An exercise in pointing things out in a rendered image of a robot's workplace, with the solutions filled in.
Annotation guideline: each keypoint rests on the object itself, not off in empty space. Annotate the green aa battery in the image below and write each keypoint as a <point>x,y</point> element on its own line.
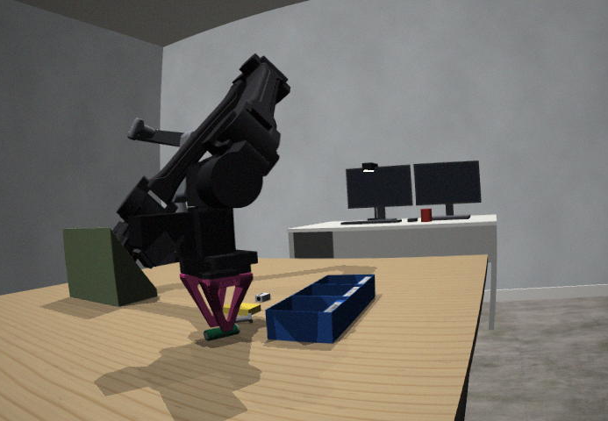
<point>216,333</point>

